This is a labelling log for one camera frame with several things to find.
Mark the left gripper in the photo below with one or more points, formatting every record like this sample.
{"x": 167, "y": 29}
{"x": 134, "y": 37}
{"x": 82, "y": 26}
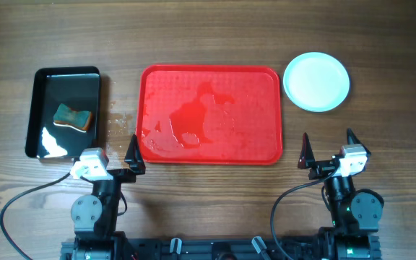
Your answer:
{"x": 120, "y": 173}

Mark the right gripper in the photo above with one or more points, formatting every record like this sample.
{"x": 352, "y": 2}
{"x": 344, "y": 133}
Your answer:
{"x": 325, "y": 168}

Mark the green and orange sponge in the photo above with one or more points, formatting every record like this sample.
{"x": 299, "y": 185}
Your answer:
{"x": 78, "y": 120}

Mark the light blue plate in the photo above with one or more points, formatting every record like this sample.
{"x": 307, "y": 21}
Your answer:
{"x": 316, "y": 82}

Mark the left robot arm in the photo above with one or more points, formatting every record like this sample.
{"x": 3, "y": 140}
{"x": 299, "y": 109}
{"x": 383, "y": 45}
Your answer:
{"x": 95, "y": 215}

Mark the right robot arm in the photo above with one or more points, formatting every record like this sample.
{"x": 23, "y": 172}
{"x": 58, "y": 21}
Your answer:
{"x": 354, "y": 213}

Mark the red plastic tray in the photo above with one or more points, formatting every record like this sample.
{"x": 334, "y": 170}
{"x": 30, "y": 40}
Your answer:
{"x": 210, "y": 114}

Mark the black rectangular water tray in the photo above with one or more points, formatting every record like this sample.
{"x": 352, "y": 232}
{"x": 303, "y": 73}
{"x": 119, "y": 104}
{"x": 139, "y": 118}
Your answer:
{"x": 79, "y": 88}

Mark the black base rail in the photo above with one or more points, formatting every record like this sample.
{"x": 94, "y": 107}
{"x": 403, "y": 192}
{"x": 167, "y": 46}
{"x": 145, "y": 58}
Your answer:
{"x": 298, "y": 247}

